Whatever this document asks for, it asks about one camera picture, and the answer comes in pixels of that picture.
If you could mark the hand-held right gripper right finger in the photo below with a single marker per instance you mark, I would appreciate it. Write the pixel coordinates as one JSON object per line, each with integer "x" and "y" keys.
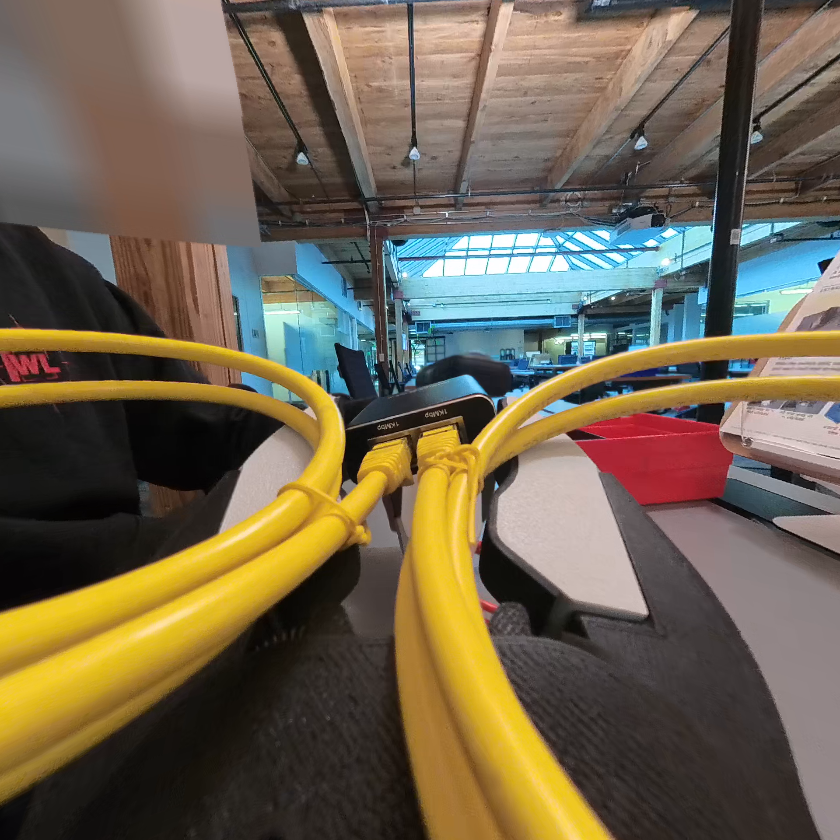
{"x": 564, "y": 525}

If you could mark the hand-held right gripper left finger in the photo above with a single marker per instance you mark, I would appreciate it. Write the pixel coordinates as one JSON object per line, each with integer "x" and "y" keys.
{"x": 266, "y": 466}

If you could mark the black ethernet port adapter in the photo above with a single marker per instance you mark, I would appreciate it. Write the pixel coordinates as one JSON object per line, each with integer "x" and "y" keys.
{"x": 453, "y": 397}

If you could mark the red plastic tray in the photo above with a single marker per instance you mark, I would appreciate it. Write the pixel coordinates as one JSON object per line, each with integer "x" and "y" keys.
{"x": 656, "y": 469}

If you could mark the black office chair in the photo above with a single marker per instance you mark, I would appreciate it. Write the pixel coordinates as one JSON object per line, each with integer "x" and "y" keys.
{"x": 354, "y": 371}

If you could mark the black rounded chair back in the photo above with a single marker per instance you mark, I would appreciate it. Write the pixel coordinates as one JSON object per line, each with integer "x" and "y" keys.
{"x": 469, "y": 369}

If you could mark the wooden column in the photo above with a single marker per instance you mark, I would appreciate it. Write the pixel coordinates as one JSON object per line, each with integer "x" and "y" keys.
{"x": 170, "y": 289}

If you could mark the person in black shirt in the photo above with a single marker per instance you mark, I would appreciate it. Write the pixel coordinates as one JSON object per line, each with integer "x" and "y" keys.
{"x": 65, "y": 446}

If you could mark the white flat sheet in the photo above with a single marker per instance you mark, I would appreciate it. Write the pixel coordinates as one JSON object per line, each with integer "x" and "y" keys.
{"x": 810, "y": 533}

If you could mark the leaflet in clear stand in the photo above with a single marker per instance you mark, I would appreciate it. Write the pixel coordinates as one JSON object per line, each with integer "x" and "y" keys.
{"x": 797, "y": 400}

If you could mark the ceiling projector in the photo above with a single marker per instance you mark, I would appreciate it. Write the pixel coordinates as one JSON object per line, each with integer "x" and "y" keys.
{"x": 635, "y": 222}

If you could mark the black steel pole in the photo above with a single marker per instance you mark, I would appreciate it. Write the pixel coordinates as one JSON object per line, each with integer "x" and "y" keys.
{"x": 735, "y": 197}

